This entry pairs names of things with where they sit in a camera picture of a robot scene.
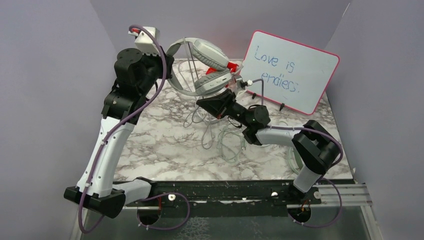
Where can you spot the white headphones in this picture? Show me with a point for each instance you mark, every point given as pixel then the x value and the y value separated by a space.
pixel 199 115

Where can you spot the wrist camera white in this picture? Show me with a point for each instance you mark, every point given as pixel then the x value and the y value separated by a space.
pixel 238 85
pixel 143 42

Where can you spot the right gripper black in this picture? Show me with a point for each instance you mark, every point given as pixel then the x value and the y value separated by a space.
pixel 216 106

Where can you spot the green headphones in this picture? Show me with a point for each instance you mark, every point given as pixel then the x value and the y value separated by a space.
pixel 294 160

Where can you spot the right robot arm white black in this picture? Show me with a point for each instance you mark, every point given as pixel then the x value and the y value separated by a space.
pixel 317 148

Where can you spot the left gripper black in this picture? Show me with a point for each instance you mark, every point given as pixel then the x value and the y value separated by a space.
pixel 168 59

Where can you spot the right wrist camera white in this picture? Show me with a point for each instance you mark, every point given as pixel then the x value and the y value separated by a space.
pixel 238 85

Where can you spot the pink framed whiteboard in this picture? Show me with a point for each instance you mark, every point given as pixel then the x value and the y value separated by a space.
pixel 294 74

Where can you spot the red plastic bin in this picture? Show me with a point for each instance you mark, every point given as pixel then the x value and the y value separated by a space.
pixel 232 66

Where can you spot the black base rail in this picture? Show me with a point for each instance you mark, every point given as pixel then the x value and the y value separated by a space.
pixel 225 198

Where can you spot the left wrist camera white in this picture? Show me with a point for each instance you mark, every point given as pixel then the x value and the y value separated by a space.
pixel 143 42

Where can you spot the aluminium frame rail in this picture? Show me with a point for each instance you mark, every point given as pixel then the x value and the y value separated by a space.
pixel 351 195

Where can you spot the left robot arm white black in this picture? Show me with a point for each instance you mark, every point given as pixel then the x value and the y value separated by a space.
pixel 136 74

